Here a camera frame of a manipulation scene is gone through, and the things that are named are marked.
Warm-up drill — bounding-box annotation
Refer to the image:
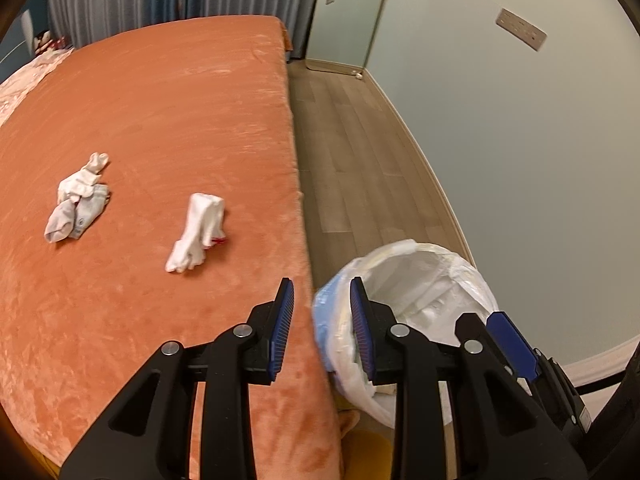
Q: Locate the grey sock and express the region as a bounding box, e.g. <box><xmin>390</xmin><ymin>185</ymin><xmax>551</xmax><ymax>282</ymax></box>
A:
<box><xmin>43</xmin><ymin>184</ymin><xmax>111</xmax><ymax>244</ymax></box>

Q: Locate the orange plush bed blanket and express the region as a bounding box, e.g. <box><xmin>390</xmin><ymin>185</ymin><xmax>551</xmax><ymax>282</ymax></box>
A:
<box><xmin>0</xmin><ymin>15</ymin><xmax>347</xmax><ymax>480</ymax></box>

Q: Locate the plain white sock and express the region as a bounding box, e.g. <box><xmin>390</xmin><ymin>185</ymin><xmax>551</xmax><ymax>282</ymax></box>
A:
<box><xmin>57</xmin><ymin>152</ymin><xmax>110</xmax><ymax>204</ymax></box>

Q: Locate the small plush toy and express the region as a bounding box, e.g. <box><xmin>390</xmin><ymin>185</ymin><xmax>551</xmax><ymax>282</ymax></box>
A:
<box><xmin>31</xmin><ymin>30</ymin><xmax>72</xmax><ymax>55</ymax></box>

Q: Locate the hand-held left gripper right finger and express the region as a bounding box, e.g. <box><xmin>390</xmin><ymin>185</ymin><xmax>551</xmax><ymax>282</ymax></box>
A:
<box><xmin>349</xmin><ymin>276</ymin><xmax>589</xmax><ymax>480</ymax></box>

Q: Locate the bronze wall switch panel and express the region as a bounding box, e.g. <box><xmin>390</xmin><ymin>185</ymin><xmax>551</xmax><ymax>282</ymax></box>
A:
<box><xmin>495</xmin><ymin>8</ymin><xmax>548</xmax><ymax>51</ymax></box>

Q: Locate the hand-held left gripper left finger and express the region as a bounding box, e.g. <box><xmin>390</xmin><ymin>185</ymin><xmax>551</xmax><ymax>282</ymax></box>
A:
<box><xmin>60</xmin><ymin>277</ymin><xmax>296</xmax><ymax>480</ymax></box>

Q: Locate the teal headboard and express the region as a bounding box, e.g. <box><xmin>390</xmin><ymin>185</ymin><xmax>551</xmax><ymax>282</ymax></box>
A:
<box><xmin>0</xmin><ymin>7</ymin><xmax>38</xmax><ymax>83</ymax></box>

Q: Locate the white sock with red mark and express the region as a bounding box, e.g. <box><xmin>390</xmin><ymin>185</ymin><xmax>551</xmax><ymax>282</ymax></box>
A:
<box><xmin>164</xmin><ymin>192</ymin><xmax>227</xmax><ymax>274</ymax></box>

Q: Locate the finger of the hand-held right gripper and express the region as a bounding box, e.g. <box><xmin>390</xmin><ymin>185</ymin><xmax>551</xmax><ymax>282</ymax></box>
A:
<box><xmin>486</xmin><ymin>311</ymin><xmax>540</xmax><ymax>382</ymax></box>

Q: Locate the pink bedding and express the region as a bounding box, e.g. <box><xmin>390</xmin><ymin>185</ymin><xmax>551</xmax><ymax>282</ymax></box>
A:
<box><xmin>0</xmin><ymin>49</ymin><xmax>77</xmax><ymax>127</ymax></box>

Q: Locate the white furniture panel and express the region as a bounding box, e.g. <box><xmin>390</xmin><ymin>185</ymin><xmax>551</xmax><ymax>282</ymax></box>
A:
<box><xmin>564</xmin><ymin>339</ymin><xmax>640</xmax><ymax>397</ymax></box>

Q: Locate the white-lined waste bin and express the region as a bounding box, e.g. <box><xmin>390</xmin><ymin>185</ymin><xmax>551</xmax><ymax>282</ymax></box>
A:
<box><xmin>312</xmin><ymin>239</ymin><xmax>502</xmax><ymax>431</ymax></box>

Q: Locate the light blue plastic bag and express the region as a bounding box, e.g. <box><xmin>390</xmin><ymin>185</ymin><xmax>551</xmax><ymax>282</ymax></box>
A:
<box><xmin>312</xmin><ymin>265</ymin><xmax>362</xmax><ymax>377</ymax></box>

